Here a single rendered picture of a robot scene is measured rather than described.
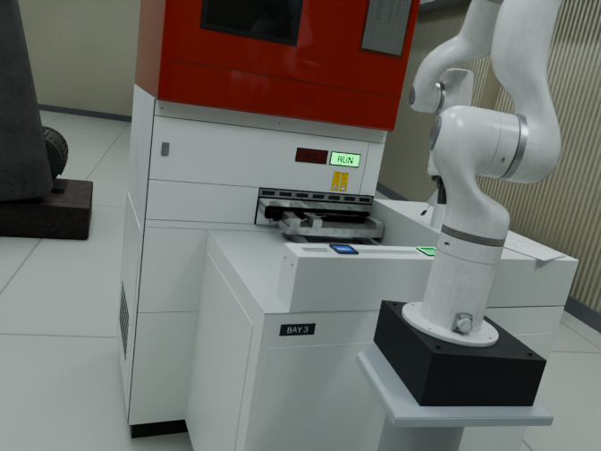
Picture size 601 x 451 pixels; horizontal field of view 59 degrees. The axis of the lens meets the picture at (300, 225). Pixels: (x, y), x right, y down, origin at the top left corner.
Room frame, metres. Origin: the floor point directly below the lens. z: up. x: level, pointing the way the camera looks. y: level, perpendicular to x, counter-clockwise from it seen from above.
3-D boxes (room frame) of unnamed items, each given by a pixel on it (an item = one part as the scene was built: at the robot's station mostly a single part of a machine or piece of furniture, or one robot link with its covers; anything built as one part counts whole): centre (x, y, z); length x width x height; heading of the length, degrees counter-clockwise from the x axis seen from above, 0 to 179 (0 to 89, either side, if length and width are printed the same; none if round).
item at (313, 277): (1.29, -0.24, 0.89); 0.55 x 0.09 x 0.14; 114
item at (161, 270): (2.08, 0.26, 0.41); 0.82 x 0.70 x 0.82; 114
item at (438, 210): (1.65, -0.42, 1.03); 0.06 x 0.04 x 0.13; 24
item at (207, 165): (1.77, 0.12, 1.02); 0.81 x 0.03 x 0.40; 114
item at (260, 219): (1.83, -0.05, 0.89); 0.44 x 0.02 x 0.10; 114
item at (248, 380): (1.58, -0.26, 0.41); 0.96 x 0.64 x 0.82; 114
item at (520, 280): (1.71, -0.54, 0.89); 0.62 x 0.35 x 0.14; 24
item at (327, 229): (1.77, -0.11, 0.87); 0.36 x 0.08 x 0.03; 114
